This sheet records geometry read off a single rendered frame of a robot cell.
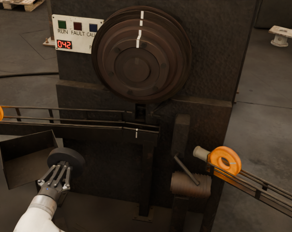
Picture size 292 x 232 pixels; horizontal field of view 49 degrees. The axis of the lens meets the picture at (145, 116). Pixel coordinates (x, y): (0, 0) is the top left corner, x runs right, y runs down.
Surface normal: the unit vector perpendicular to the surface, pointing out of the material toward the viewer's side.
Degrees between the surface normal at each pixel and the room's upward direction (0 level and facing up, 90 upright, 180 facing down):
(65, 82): 0
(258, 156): 0
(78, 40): 90
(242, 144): 0
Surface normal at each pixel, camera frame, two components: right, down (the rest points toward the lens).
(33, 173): -0.03, -0.79
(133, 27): -0.18, -0.48
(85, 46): -0.16, 0.56
